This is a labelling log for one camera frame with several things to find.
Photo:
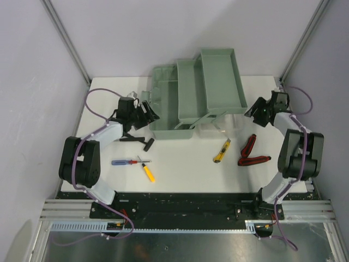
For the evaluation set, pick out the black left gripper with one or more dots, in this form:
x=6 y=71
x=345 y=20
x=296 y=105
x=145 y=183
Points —
x=148 y=118

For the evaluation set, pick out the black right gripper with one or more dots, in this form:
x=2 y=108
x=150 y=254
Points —
x=259 y=103

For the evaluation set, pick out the green plastic tool box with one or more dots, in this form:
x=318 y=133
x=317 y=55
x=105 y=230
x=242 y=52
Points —
x=195 y=91

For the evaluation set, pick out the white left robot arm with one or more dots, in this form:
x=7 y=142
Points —
x=81 y=161

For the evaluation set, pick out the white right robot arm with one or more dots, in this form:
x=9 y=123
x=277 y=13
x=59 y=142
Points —
x=300 y=156

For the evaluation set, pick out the blue and red screwdriver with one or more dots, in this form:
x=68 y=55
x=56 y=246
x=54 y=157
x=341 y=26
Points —
x=128 y=162

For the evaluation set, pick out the red and black pliers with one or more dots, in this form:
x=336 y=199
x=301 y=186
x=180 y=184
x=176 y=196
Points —
x=245 y=159

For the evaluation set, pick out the yellow utility knife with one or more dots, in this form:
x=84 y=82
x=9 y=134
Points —
x=218 y=158

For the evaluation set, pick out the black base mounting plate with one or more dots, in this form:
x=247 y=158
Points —
x=194 y=211

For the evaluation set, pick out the black T-handle wrench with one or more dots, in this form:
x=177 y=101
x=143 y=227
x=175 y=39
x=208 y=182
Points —
x=147 y=144

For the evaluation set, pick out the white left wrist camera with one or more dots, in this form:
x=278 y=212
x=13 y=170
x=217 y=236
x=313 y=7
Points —
x=133 y=95

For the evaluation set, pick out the yellow handle screwdriver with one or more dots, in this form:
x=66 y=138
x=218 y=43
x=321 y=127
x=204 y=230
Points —
x=147 y=171

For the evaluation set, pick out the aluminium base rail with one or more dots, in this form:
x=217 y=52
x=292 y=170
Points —
x=303 y=211

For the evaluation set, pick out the right aluminium frame post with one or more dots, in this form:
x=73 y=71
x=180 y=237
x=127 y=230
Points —
x=305 y=38

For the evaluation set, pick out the aluminium frame post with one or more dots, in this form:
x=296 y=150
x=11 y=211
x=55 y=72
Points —
x=305 y=38
x=63 y=34

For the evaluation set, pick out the left aluminium frame post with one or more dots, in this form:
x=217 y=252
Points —
x=63 y=34

